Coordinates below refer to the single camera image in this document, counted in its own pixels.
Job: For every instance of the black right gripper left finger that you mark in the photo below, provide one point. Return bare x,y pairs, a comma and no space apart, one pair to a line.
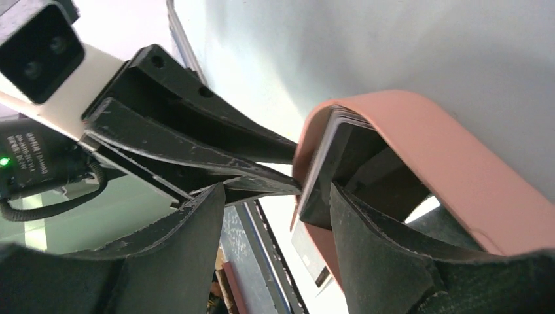
165,267

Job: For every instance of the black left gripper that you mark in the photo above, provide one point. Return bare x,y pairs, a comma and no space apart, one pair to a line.
36,159

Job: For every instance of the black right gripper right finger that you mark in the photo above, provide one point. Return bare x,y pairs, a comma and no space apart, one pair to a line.
388,267

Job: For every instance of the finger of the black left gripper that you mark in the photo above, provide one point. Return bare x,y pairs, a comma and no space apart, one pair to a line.
175,164
156,86

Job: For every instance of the pink oval plastic tray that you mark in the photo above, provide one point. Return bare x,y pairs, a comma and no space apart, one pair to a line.
504,213

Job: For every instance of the brown leather card holder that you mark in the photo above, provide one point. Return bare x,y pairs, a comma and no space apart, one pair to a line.
310,256

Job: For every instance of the black card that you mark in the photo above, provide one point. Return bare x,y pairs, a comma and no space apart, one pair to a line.
347,143

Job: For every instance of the aluminium frame rail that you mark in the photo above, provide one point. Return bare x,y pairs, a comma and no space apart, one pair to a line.
182,42

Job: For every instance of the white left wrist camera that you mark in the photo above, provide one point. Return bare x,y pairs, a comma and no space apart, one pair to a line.
47,72

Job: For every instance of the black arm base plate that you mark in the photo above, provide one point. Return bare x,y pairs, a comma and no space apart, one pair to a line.
258,274

